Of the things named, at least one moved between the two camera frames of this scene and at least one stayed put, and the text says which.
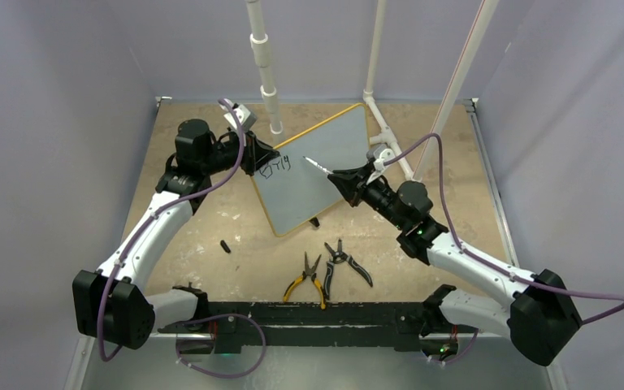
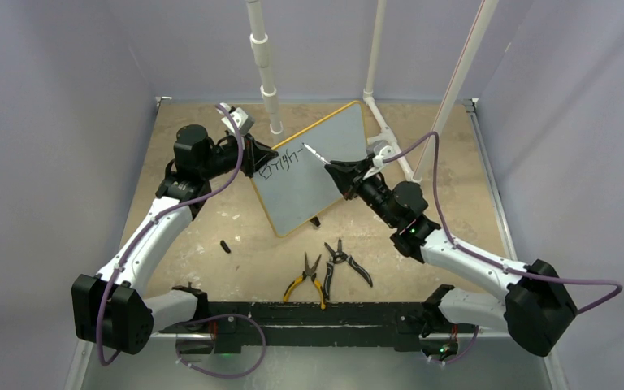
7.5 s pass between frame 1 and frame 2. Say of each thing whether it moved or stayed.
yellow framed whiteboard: stayed
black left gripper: stayed
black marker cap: stayed
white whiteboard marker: moved
